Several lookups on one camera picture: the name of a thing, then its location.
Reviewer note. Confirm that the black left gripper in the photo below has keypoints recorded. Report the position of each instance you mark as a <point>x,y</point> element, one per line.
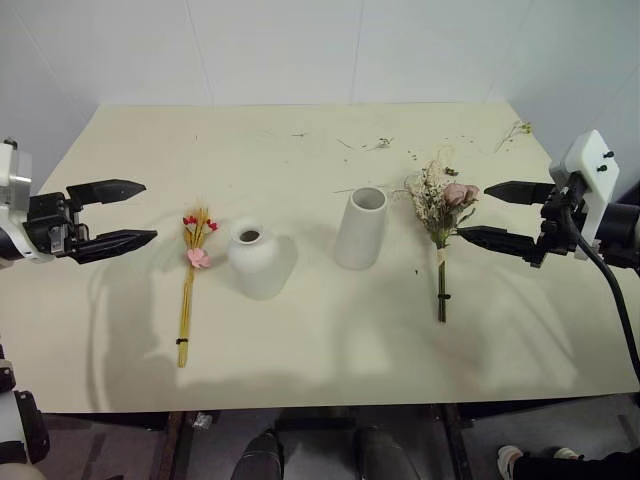
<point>47,220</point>

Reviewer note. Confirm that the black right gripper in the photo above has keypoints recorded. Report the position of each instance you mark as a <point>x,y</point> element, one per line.
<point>560,225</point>

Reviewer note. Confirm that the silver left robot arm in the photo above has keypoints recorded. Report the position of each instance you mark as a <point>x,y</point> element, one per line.
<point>6,247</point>

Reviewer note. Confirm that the tall white tapered vase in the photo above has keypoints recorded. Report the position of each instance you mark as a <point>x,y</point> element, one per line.
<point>360,230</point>

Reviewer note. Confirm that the round white ceramic vase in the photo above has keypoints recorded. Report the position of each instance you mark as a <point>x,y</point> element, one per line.
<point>257,260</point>

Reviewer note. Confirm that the dried pink rose bouquet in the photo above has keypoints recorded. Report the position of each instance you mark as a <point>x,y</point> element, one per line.
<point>442,215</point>

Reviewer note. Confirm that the loose dried flower sprig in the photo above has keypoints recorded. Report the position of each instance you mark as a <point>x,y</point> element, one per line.
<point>515,131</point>

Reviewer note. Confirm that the yellow stem flower bunch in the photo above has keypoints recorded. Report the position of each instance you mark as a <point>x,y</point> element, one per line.
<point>192,280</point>

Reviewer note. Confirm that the black and white robot body part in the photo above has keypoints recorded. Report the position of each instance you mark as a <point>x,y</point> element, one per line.
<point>22,430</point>

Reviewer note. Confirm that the white shoe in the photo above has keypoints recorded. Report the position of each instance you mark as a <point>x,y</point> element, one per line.
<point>567,452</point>
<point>509,460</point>

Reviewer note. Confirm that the black trouser leg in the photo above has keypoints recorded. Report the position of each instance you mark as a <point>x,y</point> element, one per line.
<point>575,469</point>

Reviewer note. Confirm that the dark rounded shape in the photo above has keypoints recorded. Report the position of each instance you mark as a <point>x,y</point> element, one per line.
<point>257,457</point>

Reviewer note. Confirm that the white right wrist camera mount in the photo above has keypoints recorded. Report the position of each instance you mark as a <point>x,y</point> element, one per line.
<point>597,180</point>

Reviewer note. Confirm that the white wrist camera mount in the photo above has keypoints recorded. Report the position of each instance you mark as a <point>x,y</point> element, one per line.
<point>597,180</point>
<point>15,190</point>

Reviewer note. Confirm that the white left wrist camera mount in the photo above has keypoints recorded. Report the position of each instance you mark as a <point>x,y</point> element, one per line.
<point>15,190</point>

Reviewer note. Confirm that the dark table frame bar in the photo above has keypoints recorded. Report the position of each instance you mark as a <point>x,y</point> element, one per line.
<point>180,445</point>
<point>457,440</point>

